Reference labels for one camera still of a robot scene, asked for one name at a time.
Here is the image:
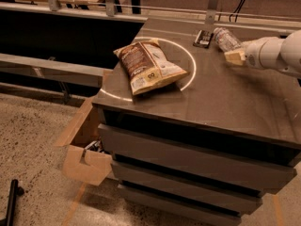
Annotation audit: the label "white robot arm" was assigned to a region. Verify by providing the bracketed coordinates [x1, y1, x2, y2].
[225, 30, 301, 79]

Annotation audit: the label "brown chip bag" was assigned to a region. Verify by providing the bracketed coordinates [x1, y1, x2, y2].
[114, 39, 189, 95]

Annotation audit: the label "clear plastic water bottle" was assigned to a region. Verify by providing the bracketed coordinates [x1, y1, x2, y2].
[214, 27, 242, 52]

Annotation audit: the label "metal railing frame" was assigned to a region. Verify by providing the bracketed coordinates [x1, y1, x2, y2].
[0, 0, 301, 27]

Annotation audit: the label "open cardboard box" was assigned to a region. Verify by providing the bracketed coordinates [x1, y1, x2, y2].
[54, 97, 112, 186]

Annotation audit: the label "grey drawer cabinet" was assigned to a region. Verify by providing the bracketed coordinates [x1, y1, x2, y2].
[93, 19, 301, 226]

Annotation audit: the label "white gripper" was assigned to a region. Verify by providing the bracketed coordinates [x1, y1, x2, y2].
[224, 37, 287, 71]

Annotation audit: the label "black pole on floor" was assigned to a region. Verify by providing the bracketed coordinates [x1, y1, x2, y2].
[0, 179, 24, 226]

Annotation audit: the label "dark rxbar chocolate bar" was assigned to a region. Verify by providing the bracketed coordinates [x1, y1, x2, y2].
[193, 30, 213, 48]

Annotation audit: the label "black hanging cables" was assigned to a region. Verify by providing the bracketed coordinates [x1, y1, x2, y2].
[228, 0, 250, 24]

